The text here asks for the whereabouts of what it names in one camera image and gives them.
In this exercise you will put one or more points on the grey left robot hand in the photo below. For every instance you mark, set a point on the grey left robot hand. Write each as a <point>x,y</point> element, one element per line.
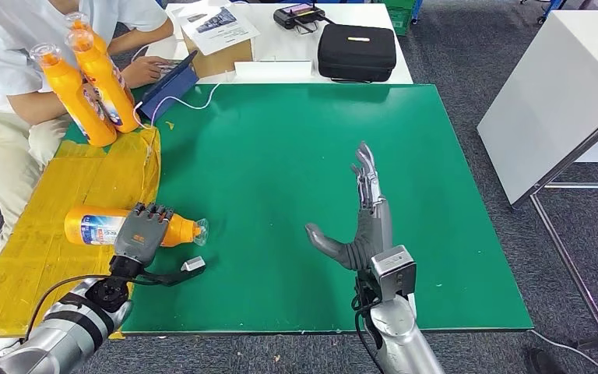
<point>141,240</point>

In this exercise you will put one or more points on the person's right hand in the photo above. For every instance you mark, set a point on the person's right hand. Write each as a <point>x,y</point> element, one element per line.
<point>147,72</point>

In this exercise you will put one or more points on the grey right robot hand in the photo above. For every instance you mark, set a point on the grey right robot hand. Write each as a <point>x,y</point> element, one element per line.
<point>374,232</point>

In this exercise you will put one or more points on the dark blue tablet case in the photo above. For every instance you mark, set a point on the dark blue tablet case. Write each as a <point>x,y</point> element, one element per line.
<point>170,88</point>

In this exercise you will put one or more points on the brown cardboard box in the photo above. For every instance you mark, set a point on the brown cardboard box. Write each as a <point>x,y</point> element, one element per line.
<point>224,61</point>

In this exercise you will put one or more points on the printed white paper sheet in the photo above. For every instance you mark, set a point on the printed white paper sheet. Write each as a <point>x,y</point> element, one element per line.
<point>219,26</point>

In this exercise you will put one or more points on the yellow taped cardboard sheet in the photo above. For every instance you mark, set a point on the yellow taped cardboard sheet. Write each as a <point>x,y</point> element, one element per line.
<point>72,180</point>

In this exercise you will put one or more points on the flat white box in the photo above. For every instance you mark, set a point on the flat white box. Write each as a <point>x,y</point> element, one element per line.
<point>273,69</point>

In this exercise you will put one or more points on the person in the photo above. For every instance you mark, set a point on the person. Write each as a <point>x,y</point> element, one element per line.
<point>0,41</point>

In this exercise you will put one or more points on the black remote controller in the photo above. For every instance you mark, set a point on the black remote controller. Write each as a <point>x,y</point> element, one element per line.
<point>295,15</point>

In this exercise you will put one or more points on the white sneaker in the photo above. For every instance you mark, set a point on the white sneaker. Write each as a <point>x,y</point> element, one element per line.
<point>0,347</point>

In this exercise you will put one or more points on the black zip carrying case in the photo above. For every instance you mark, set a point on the black zip carrying case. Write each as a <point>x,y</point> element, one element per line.
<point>357,54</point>

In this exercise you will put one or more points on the black shoe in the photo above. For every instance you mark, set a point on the black shoe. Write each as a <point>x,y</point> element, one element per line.
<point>544,364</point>

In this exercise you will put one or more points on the green plastic crate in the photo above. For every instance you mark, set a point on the green plastic crate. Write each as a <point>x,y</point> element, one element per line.
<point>398,18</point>

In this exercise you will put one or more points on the blue steel rack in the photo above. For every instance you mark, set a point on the blue steel rack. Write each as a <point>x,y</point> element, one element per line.
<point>416,8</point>

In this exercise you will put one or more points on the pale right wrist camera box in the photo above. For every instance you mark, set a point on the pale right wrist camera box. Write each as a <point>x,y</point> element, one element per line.
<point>394,273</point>

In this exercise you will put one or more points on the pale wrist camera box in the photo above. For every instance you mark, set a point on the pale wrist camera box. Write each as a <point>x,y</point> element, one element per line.
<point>394,273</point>
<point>193,264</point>

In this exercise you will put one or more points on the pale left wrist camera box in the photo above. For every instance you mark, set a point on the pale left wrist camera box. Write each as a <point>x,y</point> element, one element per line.
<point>193,264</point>

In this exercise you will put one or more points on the white table with metal frame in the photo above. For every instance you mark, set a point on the white table with metal frame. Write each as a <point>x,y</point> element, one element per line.
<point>552,103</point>

